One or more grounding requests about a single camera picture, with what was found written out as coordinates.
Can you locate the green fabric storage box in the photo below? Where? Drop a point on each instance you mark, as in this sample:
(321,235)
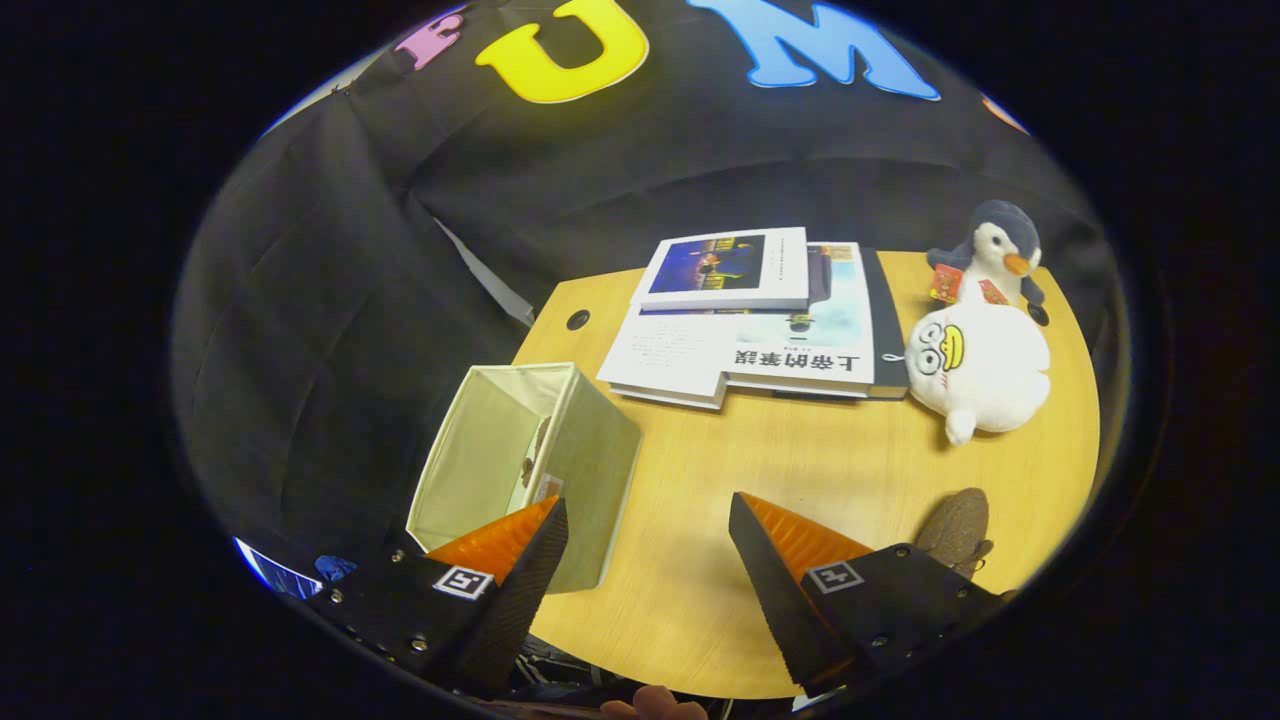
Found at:
(590,470)

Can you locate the grey penguin plush toy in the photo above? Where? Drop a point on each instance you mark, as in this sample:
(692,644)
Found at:
(1000,240)

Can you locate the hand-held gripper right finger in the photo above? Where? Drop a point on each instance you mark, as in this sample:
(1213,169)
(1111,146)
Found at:
(775,610)

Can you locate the small white book blue picture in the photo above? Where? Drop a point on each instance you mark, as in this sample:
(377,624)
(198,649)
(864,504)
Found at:
(780,270)

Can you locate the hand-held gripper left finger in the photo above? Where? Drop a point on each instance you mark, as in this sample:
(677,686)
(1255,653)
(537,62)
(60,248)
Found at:
(520,610)

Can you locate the white book with text cover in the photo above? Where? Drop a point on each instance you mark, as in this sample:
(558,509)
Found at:
(660,360)

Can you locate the small blue object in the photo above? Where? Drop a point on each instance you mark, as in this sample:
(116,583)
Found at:
(335,568)

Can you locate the black book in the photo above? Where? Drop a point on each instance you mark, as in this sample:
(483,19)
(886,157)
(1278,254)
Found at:
(885,340)

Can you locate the white plush duck toy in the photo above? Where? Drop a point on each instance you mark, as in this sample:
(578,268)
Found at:
(985,375)

